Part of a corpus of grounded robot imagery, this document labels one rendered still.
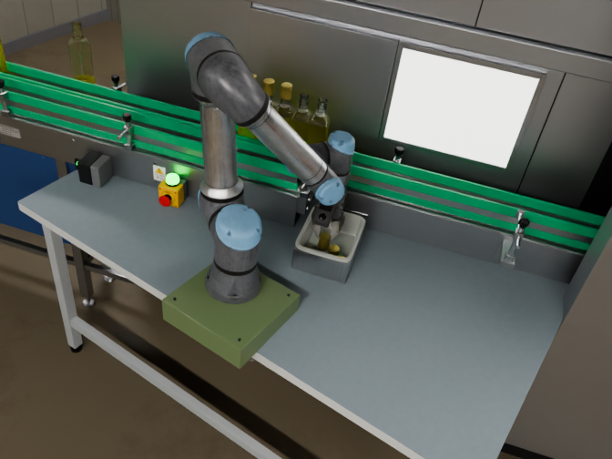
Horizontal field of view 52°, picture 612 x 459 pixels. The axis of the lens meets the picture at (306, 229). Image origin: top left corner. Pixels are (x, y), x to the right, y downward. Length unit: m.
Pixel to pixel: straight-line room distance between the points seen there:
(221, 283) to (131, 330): 1.11
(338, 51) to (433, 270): 0.73
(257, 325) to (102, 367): 1.10
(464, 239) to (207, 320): 0.86
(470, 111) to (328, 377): 0.91
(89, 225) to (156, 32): 0.69
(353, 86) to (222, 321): 0.86
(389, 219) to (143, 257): 0.78
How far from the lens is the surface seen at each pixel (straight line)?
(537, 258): 2.06
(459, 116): 2.01
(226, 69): 1.38
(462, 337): 1.82
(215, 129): 1.54
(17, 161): 2.50
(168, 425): 2.43
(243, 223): 1.58
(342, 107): 2.06
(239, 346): 1.58
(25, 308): 2.88
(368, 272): 1.92
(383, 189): 1.99
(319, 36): 1.99
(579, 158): 2.10
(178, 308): 1.66
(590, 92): 2.00
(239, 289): 1.66
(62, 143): 2.28
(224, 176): 1.62
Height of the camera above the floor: 2.06
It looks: 40 degrees down
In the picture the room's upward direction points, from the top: 8 degrees clockwise
